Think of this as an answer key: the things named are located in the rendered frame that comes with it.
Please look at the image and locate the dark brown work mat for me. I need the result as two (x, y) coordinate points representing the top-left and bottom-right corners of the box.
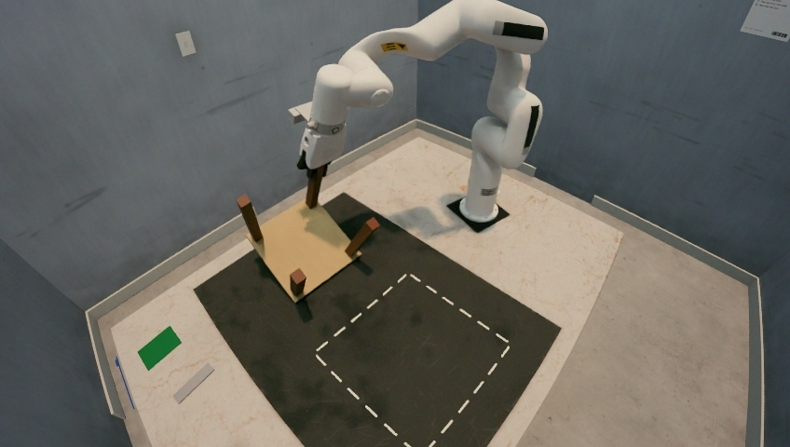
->
(193, 192), (562, 447)

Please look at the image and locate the grey flat bar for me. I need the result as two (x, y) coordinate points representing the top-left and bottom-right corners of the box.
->
(173, 362), (215, 404)

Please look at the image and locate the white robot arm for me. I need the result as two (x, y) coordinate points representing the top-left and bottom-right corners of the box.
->
(287, 0), (548, 223)

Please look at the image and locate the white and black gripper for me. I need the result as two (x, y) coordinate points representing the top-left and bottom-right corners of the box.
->
(296, 123), (346, 183)

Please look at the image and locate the green flat block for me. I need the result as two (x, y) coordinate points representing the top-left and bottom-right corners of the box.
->
(138, 326), (182, 371)

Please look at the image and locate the tan wooden stool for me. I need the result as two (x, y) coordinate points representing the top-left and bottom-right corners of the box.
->
(236, 165), (380, 304)

